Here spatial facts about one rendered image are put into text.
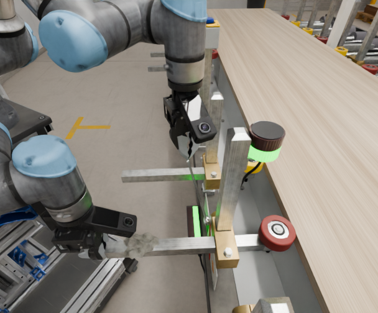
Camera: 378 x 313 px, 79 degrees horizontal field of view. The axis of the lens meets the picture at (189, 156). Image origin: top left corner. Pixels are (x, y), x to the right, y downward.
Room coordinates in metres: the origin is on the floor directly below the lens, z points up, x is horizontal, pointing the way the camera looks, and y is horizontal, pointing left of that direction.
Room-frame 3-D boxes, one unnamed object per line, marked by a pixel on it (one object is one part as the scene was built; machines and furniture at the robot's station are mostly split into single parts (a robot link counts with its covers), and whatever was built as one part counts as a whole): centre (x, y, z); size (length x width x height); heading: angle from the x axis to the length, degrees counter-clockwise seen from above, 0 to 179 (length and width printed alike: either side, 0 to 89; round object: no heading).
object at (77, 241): (0.26, 0.23, 0.96); 0.09 x 0.08 x 0.12; 93
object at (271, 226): (0.29, -0.21, 0.85); 0.08 x 0.08 x 0.11
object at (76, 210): (0.26, 0.23, 1.05); 0.08 x 0.08 x 0.05
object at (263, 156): (0.32, -0.13, 1.13); 0.06 x 0.06 x 0.02
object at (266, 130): (0.32, -0.13, 1.06); 0.06 x 0.06 x 0.22; 3
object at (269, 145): (0.32, -0.13, 1.15); 0.06 x 0.06 x 0.02
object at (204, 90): (0.83, -0.06, 0.93); 0.05 x 0.04 x 0.45; 3
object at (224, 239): (0.30, -0.09, 0.85); 0.13 x 0.06 x 0.05; 3
